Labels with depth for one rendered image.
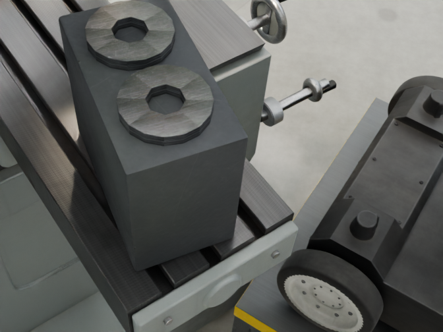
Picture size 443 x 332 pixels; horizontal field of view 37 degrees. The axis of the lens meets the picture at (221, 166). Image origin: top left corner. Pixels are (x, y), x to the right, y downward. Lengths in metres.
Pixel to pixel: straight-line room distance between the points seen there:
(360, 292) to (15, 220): 0.61
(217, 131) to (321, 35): 1.86
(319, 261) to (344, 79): 1.21
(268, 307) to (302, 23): 1.37
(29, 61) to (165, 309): 0.41
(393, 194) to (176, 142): 0.76
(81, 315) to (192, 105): 1.01
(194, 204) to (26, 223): 0.62
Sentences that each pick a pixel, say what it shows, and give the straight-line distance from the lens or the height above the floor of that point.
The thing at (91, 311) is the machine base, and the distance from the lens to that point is 1.56.
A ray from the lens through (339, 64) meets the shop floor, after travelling 2.36.
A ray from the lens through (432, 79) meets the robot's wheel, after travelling 1.53.
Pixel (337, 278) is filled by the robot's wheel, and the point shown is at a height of 0.60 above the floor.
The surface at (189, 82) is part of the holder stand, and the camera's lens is 0.63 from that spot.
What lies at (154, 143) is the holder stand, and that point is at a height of 1.15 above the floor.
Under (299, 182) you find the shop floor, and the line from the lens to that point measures 2.00.
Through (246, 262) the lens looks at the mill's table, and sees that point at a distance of 0.77.
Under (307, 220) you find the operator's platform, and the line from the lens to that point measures 1.46.
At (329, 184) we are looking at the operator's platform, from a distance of 1.52.
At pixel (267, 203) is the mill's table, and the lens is 0.79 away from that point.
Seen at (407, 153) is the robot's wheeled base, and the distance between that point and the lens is 1.37.
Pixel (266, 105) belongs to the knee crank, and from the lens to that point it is 1.41.
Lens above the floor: 1.62
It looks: 54 degrees down
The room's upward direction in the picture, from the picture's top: 6 degrees clockwise
